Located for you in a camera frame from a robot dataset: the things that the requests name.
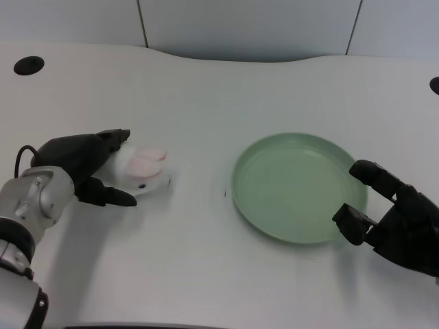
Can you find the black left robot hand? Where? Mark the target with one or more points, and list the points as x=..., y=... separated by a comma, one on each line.
x=79, y=161

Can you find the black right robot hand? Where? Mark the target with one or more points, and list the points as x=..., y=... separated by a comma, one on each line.
x=404, y=222

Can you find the white plush rabbit doll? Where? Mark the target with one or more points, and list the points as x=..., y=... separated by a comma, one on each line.
x=140, y=171

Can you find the green round plate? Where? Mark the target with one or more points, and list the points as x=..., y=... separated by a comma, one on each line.
x=300, y=188

